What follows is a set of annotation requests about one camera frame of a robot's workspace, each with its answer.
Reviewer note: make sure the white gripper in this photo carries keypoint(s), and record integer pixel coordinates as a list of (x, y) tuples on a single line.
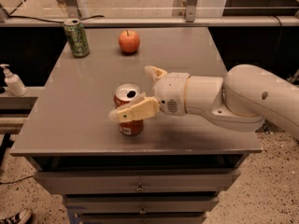
[(170, 92)]

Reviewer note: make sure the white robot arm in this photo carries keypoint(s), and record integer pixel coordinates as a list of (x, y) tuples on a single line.
[(240, 101)]

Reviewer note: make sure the green soda can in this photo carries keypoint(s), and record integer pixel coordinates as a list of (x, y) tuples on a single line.
[(76, 37)]

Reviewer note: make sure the red apple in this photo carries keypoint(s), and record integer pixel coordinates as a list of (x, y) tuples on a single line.
[(129, 41)]

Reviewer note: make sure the grey drawer cabinet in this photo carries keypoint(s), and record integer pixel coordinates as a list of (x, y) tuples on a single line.
[(140, 139)]

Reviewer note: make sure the top grey drawer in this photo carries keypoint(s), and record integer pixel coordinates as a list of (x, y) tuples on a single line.
[(155, 181)]

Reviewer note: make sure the grey drawer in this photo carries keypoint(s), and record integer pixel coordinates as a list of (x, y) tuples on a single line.
[(155, 181), (142, 204), (159, 218)]

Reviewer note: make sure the middle grey drawer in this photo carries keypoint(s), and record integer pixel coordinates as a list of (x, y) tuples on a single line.
[(142, 204)]

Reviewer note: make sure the white pump bottle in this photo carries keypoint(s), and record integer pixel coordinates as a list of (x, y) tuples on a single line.
[(13, 81)]

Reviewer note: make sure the bottom grey drawer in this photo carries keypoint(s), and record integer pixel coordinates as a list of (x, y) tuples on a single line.
[(159, 218)]

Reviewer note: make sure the black white sneaker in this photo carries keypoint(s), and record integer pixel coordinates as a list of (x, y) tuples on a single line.
[(20, 218)]

